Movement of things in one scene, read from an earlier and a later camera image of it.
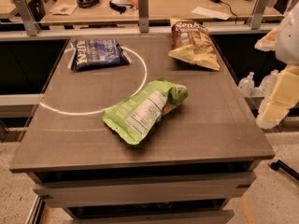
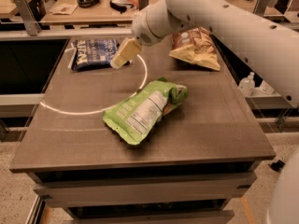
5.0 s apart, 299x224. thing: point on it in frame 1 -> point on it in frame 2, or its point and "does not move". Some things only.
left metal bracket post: (27, 17) does not move
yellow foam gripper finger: (285, 94) -> (130, 48)
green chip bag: (135, 117) does not move
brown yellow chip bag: (192, 42) does not move
